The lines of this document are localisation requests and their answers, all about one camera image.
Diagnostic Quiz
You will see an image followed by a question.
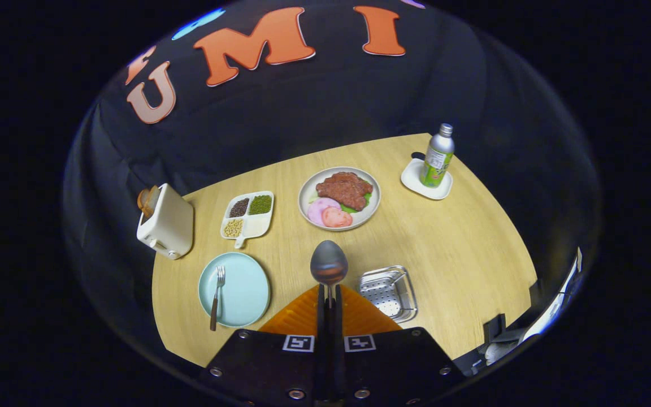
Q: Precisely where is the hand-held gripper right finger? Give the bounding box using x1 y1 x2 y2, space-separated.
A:
328 284 467 405

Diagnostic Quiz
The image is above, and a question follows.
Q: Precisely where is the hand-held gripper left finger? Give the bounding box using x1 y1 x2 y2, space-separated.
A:
198 284 328 405

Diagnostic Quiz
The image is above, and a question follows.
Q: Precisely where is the silver metal fork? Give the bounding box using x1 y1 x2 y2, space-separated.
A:
210 266 226 332

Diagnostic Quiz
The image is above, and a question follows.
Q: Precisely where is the silver metal spoon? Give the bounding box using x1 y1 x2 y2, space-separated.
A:
310 240 349 309

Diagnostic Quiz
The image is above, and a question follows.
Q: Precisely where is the perforated metal drain basket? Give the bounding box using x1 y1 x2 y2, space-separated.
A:
358 265 418 323

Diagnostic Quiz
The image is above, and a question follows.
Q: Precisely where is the light blue round plate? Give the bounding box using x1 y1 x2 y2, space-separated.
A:
198 252 271 328

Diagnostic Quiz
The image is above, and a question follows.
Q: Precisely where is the small black box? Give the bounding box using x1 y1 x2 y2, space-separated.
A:
483 314 507 343

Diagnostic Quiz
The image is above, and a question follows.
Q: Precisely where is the white divided snack tray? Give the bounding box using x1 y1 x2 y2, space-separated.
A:
220 190 275 249

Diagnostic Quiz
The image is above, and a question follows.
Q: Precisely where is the pale pink round ham slice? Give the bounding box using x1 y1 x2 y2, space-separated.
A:
307 197 342 225

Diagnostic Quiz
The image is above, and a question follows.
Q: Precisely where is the cream white toaster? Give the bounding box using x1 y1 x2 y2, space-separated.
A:
136 183 195 261

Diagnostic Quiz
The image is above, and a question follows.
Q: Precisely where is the green lettuce leaf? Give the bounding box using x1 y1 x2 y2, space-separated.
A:
341 192 372 214

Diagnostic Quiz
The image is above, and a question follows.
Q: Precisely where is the white curved object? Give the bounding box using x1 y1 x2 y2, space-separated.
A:
520 248 584 347

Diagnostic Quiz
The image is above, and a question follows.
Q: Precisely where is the beige plate with meat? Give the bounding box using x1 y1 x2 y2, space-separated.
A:
298 167 381 232

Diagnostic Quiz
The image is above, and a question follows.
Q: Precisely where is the brown meat patty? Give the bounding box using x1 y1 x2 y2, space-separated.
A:
316 172 374 211

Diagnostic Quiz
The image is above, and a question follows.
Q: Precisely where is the white square coaster tray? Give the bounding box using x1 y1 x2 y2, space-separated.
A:
400 158 453 201

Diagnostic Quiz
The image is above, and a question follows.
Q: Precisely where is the brown bread slice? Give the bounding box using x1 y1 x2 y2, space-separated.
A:
137 185 161 219

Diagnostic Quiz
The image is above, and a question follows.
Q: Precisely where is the silver and green drink bottle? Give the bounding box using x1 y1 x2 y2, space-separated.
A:
419 123 455 188

